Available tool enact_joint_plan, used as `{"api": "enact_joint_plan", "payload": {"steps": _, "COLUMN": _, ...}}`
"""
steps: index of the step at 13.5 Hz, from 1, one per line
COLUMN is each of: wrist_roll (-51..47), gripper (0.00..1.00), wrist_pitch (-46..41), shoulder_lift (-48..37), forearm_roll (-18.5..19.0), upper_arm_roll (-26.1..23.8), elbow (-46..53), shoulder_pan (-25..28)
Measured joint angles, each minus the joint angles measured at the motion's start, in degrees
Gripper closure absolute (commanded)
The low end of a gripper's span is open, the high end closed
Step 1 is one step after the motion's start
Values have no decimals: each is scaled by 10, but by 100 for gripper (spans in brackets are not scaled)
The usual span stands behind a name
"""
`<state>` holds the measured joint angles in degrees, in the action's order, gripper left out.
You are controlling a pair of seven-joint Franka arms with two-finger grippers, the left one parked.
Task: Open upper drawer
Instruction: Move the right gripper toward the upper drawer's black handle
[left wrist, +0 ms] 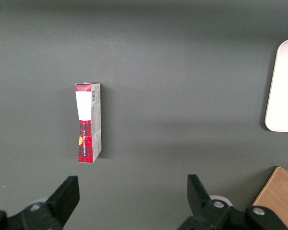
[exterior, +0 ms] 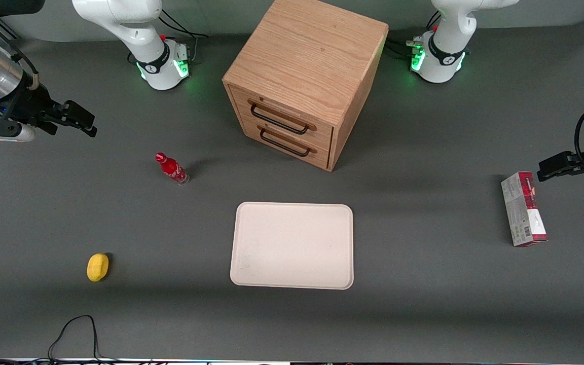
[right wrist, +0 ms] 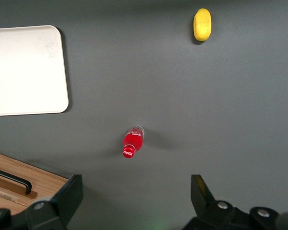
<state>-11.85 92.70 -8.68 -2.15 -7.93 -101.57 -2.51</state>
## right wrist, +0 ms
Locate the cream rectangular plastic tray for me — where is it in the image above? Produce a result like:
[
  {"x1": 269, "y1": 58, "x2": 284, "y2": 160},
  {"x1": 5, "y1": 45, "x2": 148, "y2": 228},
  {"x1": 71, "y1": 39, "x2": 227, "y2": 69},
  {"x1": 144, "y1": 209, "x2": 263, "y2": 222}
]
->
[{"x1": 0, "y1": 25, "x2": 70, "y2": 117}]

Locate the wooden cabinet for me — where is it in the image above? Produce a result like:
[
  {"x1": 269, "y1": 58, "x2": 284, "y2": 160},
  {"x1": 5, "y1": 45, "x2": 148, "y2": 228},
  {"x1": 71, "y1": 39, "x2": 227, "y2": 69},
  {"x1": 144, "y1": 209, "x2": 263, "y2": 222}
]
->
[{"x1": 0, "y1": 150, "x2": 69, "y2": 216}]

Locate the red can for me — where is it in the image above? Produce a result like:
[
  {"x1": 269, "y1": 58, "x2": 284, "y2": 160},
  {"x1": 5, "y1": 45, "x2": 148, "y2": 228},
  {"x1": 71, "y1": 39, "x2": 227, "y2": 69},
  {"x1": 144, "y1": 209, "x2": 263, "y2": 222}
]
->
[{"x1": 122, "y1": 124, "x2": 145, "y2": 159}]

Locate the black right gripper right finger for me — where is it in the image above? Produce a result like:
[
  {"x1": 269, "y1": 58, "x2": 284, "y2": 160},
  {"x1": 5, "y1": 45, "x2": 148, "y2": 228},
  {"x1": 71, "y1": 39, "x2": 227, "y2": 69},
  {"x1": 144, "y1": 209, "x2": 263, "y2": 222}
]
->
[{"x1": 182, "y1": 174, "x2": 288, "y2": 230}]

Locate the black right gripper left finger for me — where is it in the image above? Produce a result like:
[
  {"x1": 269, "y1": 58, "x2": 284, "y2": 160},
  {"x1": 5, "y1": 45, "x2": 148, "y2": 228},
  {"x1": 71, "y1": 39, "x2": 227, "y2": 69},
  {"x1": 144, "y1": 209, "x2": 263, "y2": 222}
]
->
[{"x1": 0, "y1": 174, "x2": 84, "y2": 230}]

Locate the yellow lemon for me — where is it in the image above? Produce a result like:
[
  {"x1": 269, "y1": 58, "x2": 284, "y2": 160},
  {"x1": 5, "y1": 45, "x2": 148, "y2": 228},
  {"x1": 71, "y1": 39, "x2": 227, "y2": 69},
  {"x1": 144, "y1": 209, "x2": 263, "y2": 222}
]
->
[{"x1": 193, "y1": 8, "x2": 212, "y2": 42}]

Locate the wooden drawer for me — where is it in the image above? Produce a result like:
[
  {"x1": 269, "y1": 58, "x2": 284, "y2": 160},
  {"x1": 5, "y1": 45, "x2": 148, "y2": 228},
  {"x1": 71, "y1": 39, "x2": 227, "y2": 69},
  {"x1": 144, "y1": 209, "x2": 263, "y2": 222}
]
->
[{"x1": 0, "y1": 165, "x2": 63, "y2": 208}]

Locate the black metal drawer handle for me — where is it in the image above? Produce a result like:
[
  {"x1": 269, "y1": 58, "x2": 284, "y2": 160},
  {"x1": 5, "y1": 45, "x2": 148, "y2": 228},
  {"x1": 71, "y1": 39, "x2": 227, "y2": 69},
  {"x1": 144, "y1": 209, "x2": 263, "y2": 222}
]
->
[{"x1": 0, "y1": 166, "x2": 33, "y2": 195}]

